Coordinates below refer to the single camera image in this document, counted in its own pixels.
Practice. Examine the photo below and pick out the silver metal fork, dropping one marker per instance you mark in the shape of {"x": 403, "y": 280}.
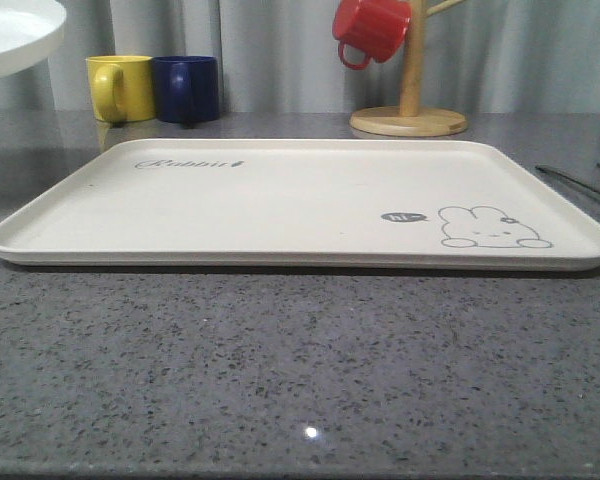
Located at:
{"x": 574, "y": 182}

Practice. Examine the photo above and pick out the white round plate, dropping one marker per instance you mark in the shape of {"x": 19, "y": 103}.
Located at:
{"x": 29, "y": 32}

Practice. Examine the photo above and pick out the cream rabbit serving tray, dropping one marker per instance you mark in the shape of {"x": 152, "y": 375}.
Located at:
{"x": 286, "y": 202}

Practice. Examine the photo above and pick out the wooden mug tree stand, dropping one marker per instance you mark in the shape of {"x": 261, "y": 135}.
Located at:
{"x": 409, "y": 118}

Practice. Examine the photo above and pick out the grey curtain backdrop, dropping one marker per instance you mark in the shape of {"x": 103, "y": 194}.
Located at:
{"x": 280, "y": 56}

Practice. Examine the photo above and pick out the dark blue mug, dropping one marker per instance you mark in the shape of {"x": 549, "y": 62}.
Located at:
{"x": 186, "y": 88}

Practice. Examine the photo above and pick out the red ribbed mug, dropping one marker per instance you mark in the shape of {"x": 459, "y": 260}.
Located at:
{"x": 376, "y": 28}

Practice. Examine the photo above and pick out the yellow mug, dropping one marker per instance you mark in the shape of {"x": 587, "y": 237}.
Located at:
{"x": 121, "y": 88}

